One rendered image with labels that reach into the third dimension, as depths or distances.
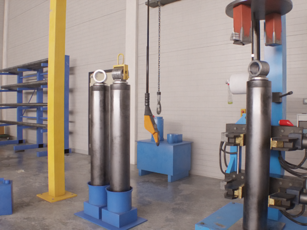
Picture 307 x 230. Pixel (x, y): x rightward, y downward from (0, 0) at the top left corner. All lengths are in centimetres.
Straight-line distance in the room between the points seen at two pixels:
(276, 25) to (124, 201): 224
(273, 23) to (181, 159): 286
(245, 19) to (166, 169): 296
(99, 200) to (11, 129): 864
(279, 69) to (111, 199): 212
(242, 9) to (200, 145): 315
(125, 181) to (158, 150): 188
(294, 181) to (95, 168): 199
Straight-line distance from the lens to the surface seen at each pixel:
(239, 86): 344
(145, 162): 494
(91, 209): 327
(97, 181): 316
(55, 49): 390
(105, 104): 307
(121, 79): 286
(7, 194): 353
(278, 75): 289
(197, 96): 510
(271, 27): 272
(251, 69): 256
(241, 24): 243
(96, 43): 723
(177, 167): 470
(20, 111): 1001
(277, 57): 292
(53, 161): 389
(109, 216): 305
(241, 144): 252
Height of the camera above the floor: 123
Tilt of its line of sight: 1 degrees down
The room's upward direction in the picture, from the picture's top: straight up
